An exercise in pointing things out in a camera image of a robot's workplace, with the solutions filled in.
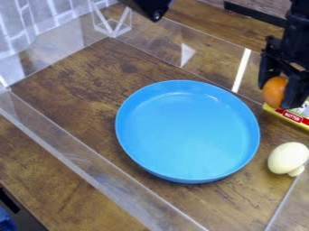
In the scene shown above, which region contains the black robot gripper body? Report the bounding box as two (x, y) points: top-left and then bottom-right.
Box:
(260, 14), (309, 76)

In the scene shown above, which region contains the yellow butter box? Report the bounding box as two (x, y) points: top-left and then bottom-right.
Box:
(263, 98), (309, 131)

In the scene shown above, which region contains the clear acrylic enclosure wall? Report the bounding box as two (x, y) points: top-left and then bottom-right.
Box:
(0, 0), (309, 231)

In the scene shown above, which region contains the white patterned cloth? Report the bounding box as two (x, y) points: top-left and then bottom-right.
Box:
(0, 0), (117, 59)

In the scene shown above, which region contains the orange toy ball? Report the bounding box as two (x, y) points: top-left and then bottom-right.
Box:
(262, 76), (288, 108)

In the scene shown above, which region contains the cream toy mushroom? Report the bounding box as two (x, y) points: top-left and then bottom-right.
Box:
(267, 142), (309, 177)

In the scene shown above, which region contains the blue round tray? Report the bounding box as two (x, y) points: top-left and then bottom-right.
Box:
(114, 80), (260, 184)

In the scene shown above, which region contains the black bar on floor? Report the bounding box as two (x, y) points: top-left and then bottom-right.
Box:
(223, 1), (287, 28)

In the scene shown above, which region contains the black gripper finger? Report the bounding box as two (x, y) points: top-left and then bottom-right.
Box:
(258, 54), (280, 88)
(279, 70), (309, 109)

